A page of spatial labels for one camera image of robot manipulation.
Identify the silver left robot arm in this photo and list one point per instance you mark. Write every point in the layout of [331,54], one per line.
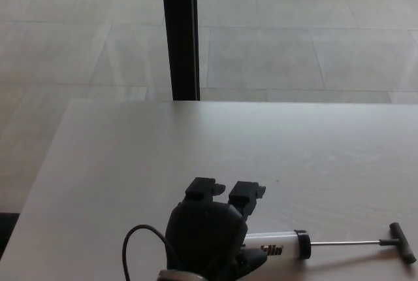
[179,276]

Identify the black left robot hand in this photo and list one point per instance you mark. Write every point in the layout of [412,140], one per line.
[202,232]

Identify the black vertical window frame post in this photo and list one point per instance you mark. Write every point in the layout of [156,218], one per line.
[179,32]

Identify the white Franklin hand air pump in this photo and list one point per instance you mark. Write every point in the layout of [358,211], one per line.
[277,238]

